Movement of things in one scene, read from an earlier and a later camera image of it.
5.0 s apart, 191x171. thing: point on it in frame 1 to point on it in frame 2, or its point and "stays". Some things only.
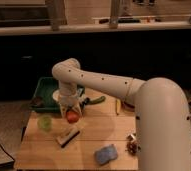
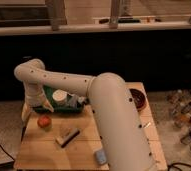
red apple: [72, 116] to [44, 121]
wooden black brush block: [68, 136] stays
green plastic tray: [43, 100] stays
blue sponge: [106, 154] stays
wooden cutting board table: [104, 138] stays
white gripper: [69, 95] to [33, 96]
